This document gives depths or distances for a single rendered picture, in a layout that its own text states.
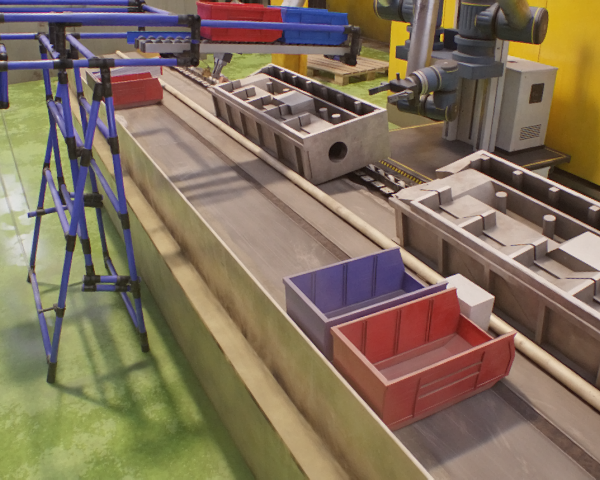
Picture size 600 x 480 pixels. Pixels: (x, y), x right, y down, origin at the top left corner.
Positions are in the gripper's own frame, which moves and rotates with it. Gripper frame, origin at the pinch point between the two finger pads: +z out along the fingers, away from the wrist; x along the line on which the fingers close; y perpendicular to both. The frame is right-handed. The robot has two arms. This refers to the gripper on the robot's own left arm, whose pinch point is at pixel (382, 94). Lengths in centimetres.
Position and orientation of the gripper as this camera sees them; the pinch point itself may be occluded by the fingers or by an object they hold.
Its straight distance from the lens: 243.5
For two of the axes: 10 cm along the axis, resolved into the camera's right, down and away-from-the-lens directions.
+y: -1.5, -8.3, -5.4
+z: -8.7, 3.7, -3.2
